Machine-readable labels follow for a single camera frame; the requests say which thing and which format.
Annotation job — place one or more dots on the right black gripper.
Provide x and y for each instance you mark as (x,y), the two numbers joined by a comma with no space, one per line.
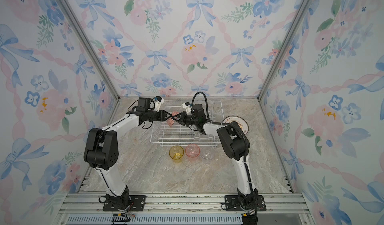
(182,117)

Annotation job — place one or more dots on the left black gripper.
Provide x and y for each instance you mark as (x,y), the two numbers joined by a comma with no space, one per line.
(162,115)

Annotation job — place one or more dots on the pink patterned bowl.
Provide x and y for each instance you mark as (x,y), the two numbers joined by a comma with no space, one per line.
(171,121)

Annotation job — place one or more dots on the yellow glass cup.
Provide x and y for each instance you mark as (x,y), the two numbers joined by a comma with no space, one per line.
(176,153)

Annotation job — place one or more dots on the pink glass cup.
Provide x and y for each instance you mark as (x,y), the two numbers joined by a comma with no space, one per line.
(192,152)

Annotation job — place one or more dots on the clear drinking glass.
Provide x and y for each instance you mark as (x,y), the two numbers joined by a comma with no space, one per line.
(208,154)

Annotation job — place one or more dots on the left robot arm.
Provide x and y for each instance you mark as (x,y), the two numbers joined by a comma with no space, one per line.
(102,149)

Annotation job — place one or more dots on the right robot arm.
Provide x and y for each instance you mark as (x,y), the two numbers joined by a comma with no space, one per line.
(235,145)

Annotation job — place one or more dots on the white wire dish rack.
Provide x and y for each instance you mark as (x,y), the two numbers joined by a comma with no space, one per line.
(164,135)

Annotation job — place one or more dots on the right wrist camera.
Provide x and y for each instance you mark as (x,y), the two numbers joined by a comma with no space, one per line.
(188,108)

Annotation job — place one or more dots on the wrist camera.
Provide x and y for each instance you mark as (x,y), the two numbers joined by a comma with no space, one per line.
(188,108)
(158,102)

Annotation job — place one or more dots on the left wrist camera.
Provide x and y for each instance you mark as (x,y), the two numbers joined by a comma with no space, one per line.
(158,102)

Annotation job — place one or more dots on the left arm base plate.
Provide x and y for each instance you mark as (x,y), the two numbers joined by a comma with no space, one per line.
(133,203)

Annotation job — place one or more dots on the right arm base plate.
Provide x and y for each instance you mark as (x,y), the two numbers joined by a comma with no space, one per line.
(235,203)

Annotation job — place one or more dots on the left aluminium corner post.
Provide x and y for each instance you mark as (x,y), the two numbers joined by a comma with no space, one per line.
(86,43)

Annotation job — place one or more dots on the aluminium corner post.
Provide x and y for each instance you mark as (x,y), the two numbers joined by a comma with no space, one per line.
(86,43)
(291,33)

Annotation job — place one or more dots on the aluminium front rail frame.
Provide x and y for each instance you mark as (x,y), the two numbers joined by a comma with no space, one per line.
(184,209)

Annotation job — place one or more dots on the right aluminium corner post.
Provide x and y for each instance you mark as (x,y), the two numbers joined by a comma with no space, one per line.
(291,33)

